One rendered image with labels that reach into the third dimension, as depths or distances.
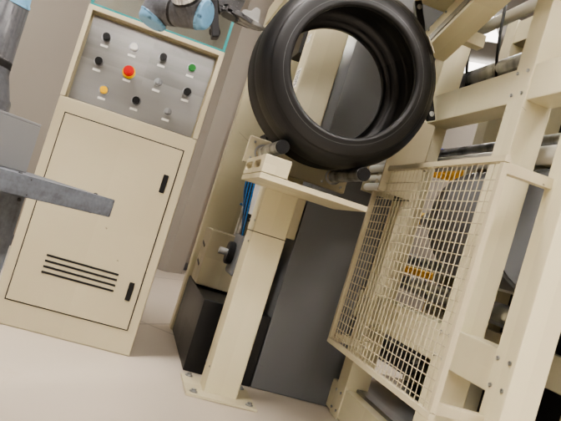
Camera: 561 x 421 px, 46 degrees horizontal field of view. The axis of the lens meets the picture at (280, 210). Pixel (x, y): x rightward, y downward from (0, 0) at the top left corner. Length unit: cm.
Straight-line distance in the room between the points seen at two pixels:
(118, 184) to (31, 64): 236
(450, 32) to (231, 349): 137
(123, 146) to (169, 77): 34
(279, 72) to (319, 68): 48
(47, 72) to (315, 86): 285
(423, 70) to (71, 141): 134
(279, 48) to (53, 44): 312
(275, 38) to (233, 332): 106
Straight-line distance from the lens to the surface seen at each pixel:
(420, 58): 222
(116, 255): 268
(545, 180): 186
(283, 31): 210
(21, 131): 146
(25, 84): 491
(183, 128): 274
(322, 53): 254
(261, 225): 244
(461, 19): 242
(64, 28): 509
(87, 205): 143
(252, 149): 241
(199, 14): 202
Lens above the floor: 63
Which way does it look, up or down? 2 degrees up
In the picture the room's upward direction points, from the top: 17 degrees clockwise
